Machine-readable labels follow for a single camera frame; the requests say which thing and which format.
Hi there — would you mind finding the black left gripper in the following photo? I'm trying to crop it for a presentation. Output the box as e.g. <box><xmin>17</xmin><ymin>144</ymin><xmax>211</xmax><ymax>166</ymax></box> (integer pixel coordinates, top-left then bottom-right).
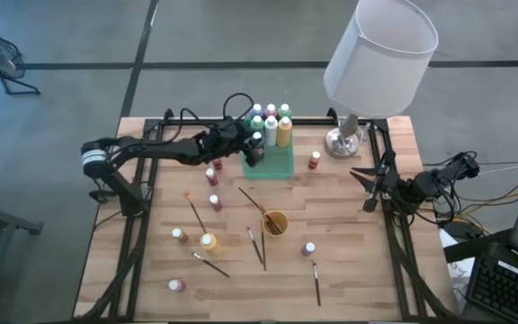
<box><xmin>202</xmin><ymin>120</ymin><xmax>260</xmax><ymax>167</ymax></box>

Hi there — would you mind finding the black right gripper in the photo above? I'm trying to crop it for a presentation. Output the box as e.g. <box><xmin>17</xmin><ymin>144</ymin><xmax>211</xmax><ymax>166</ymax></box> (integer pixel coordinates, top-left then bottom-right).
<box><xmin>351</xmin><ymin>150</ymin><xmax>399</xmax><ymax>212</ymax></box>

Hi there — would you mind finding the large white paint bottle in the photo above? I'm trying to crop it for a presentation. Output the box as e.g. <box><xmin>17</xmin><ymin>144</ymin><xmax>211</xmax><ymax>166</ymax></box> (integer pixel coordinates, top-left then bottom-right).
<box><xmin>263</xmin><ymin>115</ymin><xmax>280</xmax><ymax>149</ymax></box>

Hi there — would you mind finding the large pale yellow paint bottle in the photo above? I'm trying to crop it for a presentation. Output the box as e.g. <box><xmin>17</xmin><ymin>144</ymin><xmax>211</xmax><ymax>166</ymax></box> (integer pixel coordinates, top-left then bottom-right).
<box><xmin>276</xmin><ymin>115</ymin><xmax>294</xmax><ymax>149</ymax></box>

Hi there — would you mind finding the large golden yellow paint bottle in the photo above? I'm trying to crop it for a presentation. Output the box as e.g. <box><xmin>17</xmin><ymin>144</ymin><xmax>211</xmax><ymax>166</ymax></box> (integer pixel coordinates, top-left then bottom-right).
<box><xmin>200</xmin><ymin>232</ymin><xmax>220</xmax><ymax>254</ymax></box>

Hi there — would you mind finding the green plastic tray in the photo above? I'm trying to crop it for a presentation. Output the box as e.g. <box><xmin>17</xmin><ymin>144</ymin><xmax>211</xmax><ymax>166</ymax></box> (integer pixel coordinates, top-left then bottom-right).
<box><xmin>242</xmin><ymin>115</ymin><xmax>295</xmax><ymax>180</ymax></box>

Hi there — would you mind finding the yellow ribbed cup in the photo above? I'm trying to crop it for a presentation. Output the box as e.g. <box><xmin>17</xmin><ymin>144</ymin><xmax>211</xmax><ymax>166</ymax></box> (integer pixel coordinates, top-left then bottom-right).
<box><xmin>261</xmin><ymin>210</ymin><xmax>290</xmax><ymax>239</ymax></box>

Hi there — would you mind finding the black power adapter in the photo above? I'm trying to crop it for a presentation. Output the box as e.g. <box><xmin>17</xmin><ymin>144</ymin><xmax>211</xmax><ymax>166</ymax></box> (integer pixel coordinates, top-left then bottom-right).
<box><xmin>442</xmin><ymin>219</ymin><xmax>485</xmax><ymax>239</ymax></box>

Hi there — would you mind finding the table lamp with white shade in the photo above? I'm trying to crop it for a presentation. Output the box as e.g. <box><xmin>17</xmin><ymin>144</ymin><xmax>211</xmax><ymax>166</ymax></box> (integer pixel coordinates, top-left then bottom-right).
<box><xmin>323</xmin><ymin>0</ymin><xmax>440</xmax><ymax>160</ymax></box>

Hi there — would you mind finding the black pen left edge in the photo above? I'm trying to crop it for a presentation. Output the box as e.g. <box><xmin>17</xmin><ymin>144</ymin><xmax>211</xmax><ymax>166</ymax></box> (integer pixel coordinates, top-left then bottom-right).
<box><xmin>191</xmin><ymin>251</ymin><xmax>231</xmax><ymax>279</ymax></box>

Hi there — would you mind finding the black desk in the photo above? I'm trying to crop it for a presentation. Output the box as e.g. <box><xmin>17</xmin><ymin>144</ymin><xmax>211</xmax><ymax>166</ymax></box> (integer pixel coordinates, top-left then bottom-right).
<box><xmin>442</xmin><ymin>229</ymin><xmax>518</xmax><ymax>324</ymax></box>

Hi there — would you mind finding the white printed paper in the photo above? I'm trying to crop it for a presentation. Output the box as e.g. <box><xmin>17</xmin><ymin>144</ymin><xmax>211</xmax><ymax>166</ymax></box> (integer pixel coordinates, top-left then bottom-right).
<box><xmin>438</xmin><ymin>229</ymin><xmax>476</xmax><ymax>289</ymax></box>

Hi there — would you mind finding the black keyboard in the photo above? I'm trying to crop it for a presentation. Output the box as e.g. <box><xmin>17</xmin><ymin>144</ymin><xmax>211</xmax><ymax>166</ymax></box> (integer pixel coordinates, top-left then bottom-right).
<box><xmin>465</xmin><ymin>256</ymin><xmax>518</xmax><ymax>324</ymax></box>

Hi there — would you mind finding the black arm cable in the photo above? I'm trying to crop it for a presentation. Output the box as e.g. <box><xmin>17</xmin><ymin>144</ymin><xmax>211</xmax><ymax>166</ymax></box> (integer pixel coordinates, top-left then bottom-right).
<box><xmin>164</xmin><ymin>92</ymin><xmax>255</xmax><ymax>136</ymax></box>

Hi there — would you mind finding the black metal table frame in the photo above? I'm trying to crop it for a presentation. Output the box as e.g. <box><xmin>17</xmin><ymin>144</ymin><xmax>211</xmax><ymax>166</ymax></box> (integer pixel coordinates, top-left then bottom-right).
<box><xmin>78</xmin><ymin>107</ymin><xmax>456</xmax><ymax>323</ymax></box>

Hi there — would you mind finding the yellow cable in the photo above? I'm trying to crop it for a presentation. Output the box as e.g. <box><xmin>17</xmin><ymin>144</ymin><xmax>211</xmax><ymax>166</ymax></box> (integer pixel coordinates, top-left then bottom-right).
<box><xmin>459</xmin><ymin>191</ymin><xmax>518</xmax><ymax>217</ymax></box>

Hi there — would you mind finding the white cable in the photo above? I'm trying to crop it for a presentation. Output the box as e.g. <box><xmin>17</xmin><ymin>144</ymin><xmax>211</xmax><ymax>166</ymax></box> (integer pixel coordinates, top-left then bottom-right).
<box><xmin>474</xmin><ymin>160</ymin><xmax>518</xmax><ymax>179</ymax></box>

